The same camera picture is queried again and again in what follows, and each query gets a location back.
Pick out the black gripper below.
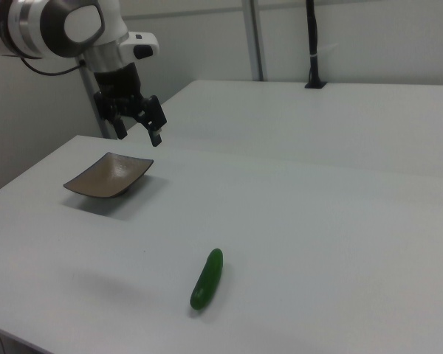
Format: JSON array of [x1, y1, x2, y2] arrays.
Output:
[[93, 63, 168, 148]]

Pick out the green cucumber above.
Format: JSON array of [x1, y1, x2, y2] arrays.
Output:
[[189, 247, 224, 311]]

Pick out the square brown ceramic plate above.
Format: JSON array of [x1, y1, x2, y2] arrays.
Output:
[[62, 151, 155, 200]]

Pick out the black pole with base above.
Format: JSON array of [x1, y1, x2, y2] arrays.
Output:
[[303, 0, 328, 91]]

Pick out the grey partition post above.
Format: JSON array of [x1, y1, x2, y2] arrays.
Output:
[[80, 65, 117, 140], [241, 0, 264, 82]]

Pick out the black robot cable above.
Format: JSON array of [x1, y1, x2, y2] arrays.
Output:
[[20, 57, 88, 77]]

